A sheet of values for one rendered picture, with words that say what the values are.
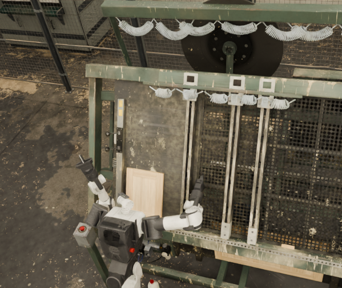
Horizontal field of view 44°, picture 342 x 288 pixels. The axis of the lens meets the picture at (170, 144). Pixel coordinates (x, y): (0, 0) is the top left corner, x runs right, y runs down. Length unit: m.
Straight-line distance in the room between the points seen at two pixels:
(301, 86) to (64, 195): 3.17
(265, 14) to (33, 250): 3.26
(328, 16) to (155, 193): 1.77
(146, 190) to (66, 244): 1.56
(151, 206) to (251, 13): 1.63
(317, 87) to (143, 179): 1.46
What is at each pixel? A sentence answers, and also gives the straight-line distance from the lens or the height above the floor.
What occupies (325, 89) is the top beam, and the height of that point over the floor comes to 1.90.
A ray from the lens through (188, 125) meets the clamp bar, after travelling 3.06.
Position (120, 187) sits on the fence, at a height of 1.11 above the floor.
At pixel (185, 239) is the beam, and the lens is 3.34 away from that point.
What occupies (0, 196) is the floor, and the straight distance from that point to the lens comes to 5.46.
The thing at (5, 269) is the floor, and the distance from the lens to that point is 4.78.
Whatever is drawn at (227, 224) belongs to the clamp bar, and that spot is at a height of 1.02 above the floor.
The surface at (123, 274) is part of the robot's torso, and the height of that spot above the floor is 1.07.
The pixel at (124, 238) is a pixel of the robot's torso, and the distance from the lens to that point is 2.78.
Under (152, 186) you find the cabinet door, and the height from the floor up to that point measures 1.13.
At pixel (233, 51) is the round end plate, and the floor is 1.84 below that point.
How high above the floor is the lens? 3.62
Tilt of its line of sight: 44 degrees down
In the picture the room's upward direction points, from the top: 11 degrees counter-clockwise
